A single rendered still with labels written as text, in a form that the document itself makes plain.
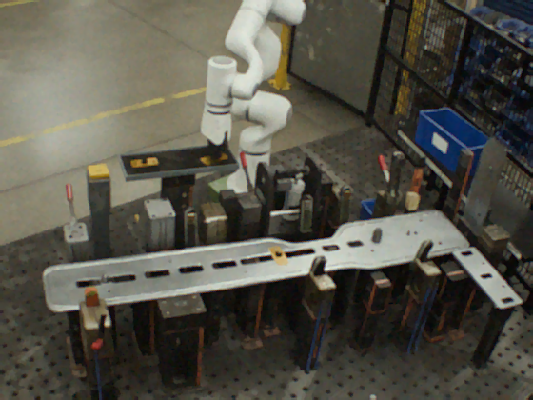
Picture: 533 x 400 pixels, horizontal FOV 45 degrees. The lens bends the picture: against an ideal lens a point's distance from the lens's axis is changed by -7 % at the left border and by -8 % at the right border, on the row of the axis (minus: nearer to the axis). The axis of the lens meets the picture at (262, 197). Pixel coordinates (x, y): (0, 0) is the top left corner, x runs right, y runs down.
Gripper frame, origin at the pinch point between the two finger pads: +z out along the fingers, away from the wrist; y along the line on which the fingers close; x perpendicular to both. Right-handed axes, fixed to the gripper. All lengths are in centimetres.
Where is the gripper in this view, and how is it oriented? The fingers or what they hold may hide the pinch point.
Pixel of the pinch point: (214, 151)
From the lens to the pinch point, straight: 218.5
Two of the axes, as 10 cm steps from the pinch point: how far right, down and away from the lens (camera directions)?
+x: 7.8, -2.8, 5.6
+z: -1.0, 8.3, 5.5
